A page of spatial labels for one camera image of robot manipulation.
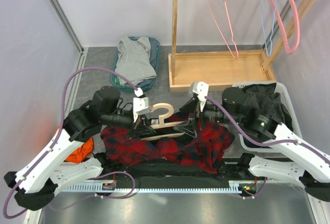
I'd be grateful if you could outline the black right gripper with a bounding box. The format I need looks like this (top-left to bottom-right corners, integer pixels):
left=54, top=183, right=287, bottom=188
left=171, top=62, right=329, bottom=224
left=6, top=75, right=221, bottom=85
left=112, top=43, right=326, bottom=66
left=174, top=95, right=242, bottom=137

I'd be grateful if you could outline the beige wooden hanger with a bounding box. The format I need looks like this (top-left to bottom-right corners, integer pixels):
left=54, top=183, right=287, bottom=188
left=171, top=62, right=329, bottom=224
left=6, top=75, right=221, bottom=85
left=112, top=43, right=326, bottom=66
left=142, top=103, right=185, bottom=141

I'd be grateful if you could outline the red navy plaid skirt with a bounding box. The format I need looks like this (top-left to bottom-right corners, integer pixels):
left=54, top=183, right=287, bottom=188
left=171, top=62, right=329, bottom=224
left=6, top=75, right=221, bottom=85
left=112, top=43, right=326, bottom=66
left=100, top=122, right=235, bottom=174

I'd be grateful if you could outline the black dotted garment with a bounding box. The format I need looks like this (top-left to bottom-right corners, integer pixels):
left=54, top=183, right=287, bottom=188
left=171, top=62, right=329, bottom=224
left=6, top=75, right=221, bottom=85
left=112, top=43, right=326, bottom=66
left=242, top=83, right=293, bottom=131

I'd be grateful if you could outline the pink wire hanger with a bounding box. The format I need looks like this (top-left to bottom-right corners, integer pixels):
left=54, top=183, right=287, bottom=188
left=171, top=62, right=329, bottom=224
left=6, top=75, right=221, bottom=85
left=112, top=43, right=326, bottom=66
left=205, top=0, right=239, bottom=60

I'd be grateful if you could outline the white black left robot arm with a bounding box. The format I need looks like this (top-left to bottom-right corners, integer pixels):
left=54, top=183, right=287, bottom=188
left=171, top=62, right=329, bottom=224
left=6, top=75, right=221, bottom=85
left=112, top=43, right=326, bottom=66
left=4, top=87, right=151, bottom=211

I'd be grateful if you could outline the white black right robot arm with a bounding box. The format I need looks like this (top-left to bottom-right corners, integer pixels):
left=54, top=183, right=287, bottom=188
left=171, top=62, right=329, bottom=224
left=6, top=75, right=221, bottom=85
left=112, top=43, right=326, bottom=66
left=174, top=87, right=329, bottom=202

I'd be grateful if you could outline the thick pink plastic hanger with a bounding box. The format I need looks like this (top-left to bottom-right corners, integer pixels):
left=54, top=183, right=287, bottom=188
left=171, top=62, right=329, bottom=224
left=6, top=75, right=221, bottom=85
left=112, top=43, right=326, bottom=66
left=267, top=0, right=309, bottom=55

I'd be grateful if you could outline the teal plastic basin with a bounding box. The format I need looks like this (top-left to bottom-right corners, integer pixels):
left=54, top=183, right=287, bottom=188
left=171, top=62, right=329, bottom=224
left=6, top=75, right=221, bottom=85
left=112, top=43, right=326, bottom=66
left=111, top=36, right=160, bottom=91

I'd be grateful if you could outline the green tie-dye garment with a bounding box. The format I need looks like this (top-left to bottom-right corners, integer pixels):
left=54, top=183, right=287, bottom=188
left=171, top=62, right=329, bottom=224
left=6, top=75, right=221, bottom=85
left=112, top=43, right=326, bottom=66
left=114, top=76, right=121, bottom=85

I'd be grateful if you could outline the wooden clothes rack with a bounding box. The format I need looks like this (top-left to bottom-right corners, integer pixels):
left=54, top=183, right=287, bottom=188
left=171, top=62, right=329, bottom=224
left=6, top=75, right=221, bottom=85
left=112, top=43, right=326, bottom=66
left=168, top=0, right=316, bottom=92

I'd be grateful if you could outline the orange garment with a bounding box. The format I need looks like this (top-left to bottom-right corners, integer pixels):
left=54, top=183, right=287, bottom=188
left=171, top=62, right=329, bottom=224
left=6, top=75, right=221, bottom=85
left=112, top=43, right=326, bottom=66
left=52, top=129, right=94, bottom=164

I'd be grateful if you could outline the grey t-shirt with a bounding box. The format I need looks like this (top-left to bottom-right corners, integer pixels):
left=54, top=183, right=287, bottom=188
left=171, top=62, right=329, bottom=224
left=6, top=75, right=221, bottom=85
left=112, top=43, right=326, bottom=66
left=115, top=36, right=157, bottom=86

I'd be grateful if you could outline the white plastic laundry basket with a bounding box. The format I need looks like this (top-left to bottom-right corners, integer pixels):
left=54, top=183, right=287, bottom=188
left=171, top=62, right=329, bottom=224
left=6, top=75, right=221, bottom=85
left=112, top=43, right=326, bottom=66
left=231, top=81, right=305, bottom=155

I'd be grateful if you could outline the aluminium corner profile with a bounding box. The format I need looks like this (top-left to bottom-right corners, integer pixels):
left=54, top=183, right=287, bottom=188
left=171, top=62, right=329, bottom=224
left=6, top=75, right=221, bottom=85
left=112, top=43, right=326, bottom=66
left=35, top=0, right=85, bottom=54

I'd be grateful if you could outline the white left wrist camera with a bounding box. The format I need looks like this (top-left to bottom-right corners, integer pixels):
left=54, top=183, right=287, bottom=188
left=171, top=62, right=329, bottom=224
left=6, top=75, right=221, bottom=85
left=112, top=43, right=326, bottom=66
left=133, top=88, right=152, bottom=122

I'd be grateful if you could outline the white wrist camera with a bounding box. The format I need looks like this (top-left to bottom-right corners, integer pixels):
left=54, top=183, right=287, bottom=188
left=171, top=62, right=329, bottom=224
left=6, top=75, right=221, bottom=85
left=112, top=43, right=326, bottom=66
left=188, top=81, right=209, bottom=112
left=133, top=88, right=152, bottom=122

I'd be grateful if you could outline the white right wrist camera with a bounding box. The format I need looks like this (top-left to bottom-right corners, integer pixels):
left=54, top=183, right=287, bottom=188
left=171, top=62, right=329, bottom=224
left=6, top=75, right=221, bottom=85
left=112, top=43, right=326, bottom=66
left=188, top=81, right=209, bottom=112

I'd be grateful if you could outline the light blue cable duct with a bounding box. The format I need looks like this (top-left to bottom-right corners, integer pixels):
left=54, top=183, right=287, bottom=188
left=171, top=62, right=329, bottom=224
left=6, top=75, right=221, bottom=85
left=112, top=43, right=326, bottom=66
left=61, top=180, right=244, bottom=193

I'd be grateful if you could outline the blue wire hanger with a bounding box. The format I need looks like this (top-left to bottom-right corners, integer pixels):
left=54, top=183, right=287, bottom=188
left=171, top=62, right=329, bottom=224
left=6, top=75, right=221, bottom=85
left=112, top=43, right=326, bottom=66
left=258, top=0, right=278, bottom=57

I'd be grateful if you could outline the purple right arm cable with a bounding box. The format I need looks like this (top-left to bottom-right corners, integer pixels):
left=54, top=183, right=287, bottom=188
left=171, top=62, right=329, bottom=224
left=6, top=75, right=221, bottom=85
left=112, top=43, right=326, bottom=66
left=205, top=95, right=330, bottom=163

